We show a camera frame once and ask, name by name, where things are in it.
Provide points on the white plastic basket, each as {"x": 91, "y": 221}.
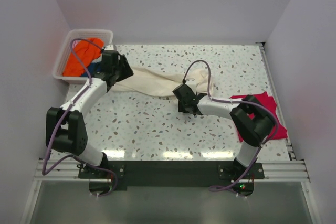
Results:
{"x": 105, "y": 35}

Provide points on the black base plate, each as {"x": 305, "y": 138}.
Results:
{"x": 111, "y": 181}

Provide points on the aluminium frame rail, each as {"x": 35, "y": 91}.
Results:
{"x": 286, "y": 171}

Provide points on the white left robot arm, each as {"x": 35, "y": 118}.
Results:
{"x": 65, "y": 126}

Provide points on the blue t shirt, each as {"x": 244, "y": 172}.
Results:
{"x": 93, "y": 68}

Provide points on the orange t shirt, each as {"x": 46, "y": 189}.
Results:
{"x": 82, "y": 53}

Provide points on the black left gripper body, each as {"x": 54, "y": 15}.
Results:
{"x": 123, "y": 71}

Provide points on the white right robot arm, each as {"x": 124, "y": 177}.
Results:
{"x": 222, "y": 108}

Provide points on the red folded t shirt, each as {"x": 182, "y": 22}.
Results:
{"x": 257, "y": 121}

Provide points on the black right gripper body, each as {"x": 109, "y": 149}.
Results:
{"x": 181, "y": 108}

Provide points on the cream t shirt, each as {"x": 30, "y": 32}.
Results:
{"x": 161, "y": 84}

